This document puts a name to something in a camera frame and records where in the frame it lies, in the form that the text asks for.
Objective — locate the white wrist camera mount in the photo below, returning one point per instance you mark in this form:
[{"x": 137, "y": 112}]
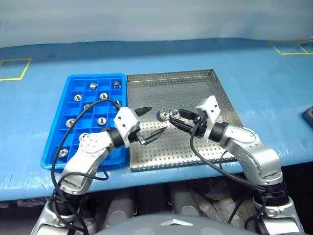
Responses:
[
  {"x": 211, "y": 110},
  {"x": 126, "y": 122}
]

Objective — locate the blue plastic table cover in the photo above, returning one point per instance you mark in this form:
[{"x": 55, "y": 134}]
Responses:
[{"x": 264, "y": 98}]

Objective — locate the perforated metal tray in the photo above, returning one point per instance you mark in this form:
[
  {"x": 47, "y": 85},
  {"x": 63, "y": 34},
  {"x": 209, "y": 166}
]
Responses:
[{"x": 171, "y": 90}]

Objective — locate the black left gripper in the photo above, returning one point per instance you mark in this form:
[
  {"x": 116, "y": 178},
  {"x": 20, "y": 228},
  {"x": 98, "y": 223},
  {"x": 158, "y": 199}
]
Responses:
[{"x": 136, "y": 137}]

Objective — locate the blue compartment tray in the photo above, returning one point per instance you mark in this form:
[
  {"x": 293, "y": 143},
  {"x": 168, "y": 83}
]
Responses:
[{"x": 61, "y": 107}]

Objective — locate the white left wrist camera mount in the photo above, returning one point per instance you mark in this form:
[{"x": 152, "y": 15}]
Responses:
[{"x": 126, "y": 122}]

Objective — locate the crumpled grey plastic sheet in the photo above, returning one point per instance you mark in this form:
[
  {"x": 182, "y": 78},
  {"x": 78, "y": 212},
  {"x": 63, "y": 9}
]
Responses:
[{"x": 220, "y": 198}]

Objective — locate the metal nut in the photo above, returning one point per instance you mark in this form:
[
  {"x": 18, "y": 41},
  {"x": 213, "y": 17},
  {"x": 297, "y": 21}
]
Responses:
[
  {"x": 174, "y": 113},
  {"x": 63, "y": 153}
]

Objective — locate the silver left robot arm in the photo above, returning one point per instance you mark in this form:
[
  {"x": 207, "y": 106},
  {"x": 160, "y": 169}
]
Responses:
[{"x": 90, "y": 147}]

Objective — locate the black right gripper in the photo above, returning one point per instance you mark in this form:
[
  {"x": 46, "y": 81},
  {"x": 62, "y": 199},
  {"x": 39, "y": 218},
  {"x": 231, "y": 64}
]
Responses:
[{"x": 200, "y": 128}]

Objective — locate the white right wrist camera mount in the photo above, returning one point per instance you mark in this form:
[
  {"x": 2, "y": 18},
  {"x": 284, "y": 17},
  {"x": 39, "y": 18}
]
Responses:
[{"x": 211, "y": 110}]

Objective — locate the grey robot torso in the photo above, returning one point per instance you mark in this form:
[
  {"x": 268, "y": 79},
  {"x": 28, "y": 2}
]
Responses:
[{"x": 146, "y": 226}]

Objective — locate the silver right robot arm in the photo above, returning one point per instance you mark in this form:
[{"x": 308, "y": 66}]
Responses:
[{"x": 254, "y": 151}]

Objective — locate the black flat object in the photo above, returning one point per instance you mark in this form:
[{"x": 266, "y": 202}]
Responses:
[{"x": 309, "y": 115}]

